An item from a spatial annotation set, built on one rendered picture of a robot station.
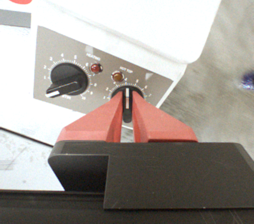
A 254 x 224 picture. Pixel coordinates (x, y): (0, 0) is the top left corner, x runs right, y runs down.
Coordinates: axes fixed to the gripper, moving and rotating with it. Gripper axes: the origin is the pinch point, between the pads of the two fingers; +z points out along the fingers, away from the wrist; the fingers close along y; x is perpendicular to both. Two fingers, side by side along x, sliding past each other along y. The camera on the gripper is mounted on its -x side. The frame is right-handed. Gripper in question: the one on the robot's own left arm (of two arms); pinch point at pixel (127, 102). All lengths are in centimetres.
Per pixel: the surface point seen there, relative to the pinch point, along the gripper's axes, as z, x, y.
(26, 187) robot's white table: -2.0, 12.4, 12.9
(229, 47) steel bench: 11.8, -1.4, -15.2
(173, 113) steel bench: 5.7, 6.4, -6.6
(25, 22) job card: 7.1, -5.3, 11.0
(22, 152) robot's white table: 0.3, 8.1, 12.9
